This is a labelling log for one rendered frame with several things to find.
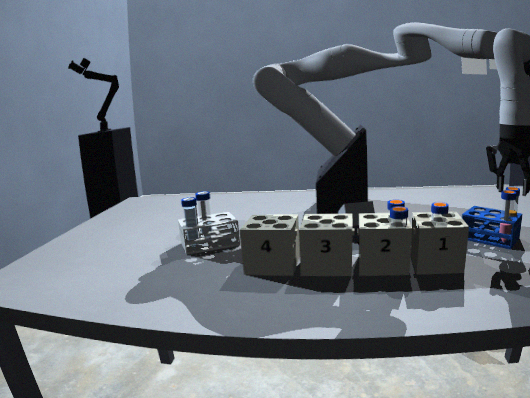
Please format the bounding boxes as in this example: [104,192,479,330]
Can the white bucket adapter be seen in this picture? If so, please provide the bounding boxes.
[357,213,412,276]
[299,214,352,276]
[411,212,469,275]
[240,214,300,276]

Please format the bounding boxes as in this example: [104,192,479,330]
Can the blue tube rack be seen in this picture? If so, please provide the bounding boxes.
[462,206,522,249]

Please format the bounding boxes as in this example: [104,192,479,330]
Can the white tube rack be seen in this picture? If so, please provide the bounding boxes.
[178,212,240,255]

